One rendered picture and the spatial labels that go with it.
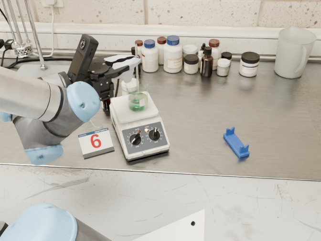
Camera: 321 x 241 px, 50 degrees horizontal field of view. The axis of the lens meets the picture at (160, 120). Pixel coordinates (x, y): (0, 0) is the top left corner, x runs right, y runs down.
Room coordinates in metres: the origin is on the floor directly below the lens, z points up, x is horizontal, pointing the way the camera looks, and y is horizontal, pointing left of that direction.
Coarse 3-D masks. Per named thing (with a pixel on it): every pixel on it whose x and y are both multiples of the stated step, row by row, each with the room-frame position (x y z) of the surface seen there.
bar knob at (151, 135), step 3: (156, 129) 0.73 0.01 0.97; (150, 132) 0.73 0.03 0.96; (153, 132) 0.72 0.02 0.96; (156, 132) 0.73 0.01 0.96; (159, 132) 0.74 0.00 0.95; (150, 135) 0.73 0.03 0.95; (153, 135) 0.72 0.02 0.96; (156, 135) 0.73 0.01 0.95; (159, 135) 0.73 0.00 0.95; (150, 138) 0.72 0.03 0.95; (153, 138) 0.71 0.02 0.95; (156, 138) 0.72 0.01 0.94
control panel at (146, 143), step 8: (136, 128) 0.74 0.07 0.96; (144, 128) 0.75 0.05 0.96; (152, 128) 0.75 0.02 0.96; (160, 128) 0.75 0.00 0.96; (128, 136) 0.72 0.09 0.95; (144, 136) 0.73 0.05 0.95; (160, 136) 0.73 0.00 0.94; (128, 144) 0.70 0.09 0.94; (144, 144) 0.70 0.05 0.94; (152, 144) 0.71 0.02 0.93; (160, 144) 0.71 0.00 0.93; (128, 152) 0.68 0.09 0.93; (136, 152) 0.68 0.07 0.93
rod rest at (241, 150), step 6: (228, 132) 0.77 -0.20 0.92; (234, 132) 0.78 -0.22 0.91; (228, 138) 0.75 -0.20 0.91; (234, 138) 0.75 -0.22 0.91; (234, 144) 0.73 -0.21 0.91; (240, 144) 0.73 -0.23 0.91; (246, 144) 0.70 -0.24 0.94; (234, 150) 0.71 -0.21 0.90; (240, 150) 0.69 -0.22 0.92; (246, 150) 0.70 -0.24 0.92; (240, 156) 0.68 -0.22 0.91
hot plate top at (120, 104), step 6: (126, 96) 0.87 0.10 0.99; (114, 102) 0.84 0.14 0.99; (120, 102) 0.84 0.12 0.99; (126, 102) 0.84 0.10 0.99; (150, 102) 0.83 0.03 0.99; (114, 108) 0.81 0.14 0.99; (120, 108) 0.81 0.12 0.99; (126, 108) 0.81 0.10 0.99; (150, 108) 0.81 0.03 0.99; (156, 108) 0.80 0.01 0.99; (120, 114) 0.78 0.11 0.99; (126, 114) 0.78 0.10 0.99; (132, 114) 0.78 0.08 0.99; (138, 114) 0.78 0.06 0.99; (144, 114) 0.78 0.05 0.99; (150, 114) 0.78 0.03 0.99; (156, 114) 0.78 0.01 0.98; (120, 120) 0.75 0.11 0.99; (126, 120) 0.75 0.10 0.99; (132, 120) 0.76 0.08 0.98
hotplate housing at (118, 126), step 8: (112, 112) 0.82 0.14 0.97; (112, 120) 0.83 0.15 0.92; (136, 120) 0.77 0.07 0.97; (144, 120) 0.77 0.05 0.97; (152, 120) 0.77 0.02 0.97; (160, 120) 0.77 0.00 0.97; (120, 128) 0.74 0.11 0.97; (128, 128) 0.74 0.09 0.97; (120, 136) 0.72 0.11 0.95; (168, 144) 0.71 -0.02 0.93; (144, 152) 0.69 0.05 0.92; (152, 152) 0.69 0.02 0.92; (160, 152) 0.70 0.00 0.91; (128, 160) 0.67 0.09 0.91
